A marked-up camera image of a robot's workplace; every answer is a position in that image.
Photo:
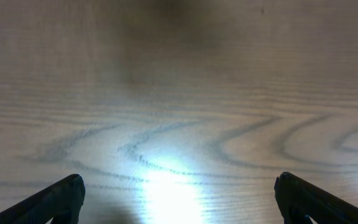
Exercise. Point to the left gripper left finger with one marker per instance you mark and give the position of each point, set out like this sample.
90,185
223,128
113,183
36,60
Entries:
59,203

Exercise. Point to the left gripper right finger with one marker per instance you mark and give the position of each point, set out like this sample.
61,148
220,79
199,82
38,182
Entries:
302,202

